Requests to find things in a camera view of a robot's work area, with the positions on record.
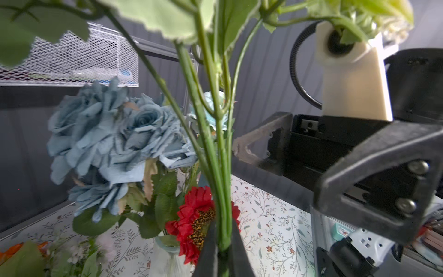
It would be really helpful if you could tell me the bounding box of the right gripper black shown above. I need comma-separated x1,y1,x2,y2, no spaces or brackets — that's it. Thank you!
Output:
233,111,443,244

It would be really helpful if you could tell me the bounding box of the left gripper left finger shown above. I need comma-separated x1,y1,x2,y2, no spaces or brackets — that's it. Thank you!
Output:
192,221,218,277

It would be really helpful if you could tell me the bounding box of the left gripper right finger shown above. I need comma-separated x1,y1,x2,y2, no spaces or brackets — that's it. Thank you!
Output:
228,221,255,277

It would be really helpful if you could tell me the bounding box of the clear glass vase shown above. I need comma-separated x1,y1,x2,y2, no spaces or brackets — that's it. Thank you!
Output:
149,236,191,277

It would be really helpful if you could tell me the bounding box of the red gerbera flower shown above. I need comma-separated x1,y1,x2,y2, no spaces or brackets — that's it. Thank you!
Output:
164,186,241,265

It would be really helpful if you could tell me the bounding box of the pale aqua peony stem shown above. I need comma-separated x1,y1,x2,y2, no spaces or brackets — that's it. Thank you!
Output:
188,90,231,132

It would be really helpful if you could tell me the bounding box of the dusty blue rose bunch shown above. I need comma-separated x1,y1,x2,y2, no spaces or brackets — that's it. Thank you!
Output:
47,78,197,237

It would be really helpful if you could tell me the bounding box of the white pink flower bunch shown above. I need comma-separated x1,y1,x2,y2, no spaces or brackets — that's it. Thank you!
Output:
1,1,414,252

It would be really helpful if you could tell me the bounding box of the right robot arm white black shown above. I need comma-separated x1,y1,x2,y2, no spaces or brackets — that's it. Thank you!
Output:
233,21,443,277

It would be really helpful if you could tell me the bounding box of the floral patterned table mat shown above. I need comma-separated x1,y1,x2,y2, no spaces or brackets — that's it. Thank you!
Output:
1,176,316,277

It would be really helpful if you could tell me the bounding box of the teal small clock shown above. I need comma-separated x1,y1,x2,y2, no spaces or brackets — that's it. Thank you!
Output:
331,223,354,241

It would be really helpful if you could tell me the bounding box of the orange gerbera flower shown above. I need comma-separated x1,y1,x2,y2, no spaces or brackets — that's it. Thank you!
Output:
0,240,49,265

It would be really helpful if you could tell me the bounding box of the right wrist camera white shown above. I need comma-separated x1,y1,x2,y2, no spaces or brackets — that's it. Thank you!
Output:
315,22,399,121

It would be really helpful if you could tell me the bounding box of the white wire mesh basket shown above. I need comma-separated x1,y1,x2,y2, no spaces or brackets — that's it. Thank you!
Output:
1,23,139,87

